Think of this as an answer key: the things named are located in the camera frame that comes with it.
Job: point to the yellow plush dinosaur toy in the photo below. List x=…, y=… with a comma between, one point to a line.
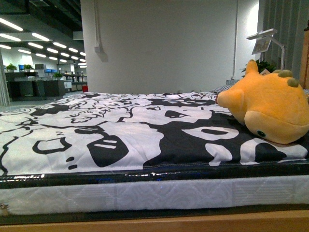
x=273, y=106

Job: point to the striped pillow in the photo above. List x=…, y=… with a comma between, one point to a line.
x=218, y=90

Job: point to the black and white patterned bedsheet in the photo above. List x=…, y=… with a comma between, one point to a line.
x=96, y=132

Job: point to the green potted plant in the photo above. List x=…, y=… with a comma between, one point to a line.
x=264, y=66

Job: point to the white paper toy tag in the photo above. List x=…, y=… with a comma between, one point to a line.
x=265, y=72

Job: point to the white quilted mattress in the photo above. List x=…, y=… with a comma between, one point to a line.
x=285, y=182

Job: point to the white desk lamp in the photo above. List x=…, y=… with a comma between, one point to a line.
x=263, y=41

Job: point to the wooden bed frame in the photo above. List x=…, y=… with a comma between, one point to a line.
x=275, y=221

